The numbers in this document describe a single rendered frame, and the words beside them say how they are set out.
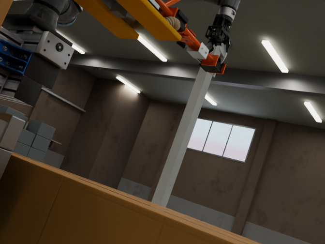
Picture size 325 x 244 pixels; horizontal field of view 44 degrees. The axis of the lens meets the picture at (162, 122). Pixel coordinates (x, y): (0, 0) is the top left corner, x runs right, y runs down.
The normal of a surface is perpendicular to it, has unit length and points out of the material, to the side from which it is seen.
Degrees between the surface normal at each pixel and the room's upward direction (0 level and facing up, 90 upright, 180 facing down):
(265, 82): 90
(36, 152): 90
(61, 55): 90
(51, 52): 90
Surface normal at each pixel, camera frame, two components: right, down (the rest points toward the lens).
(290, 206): -0.54, -0.36
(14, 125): 0.76, 0.15
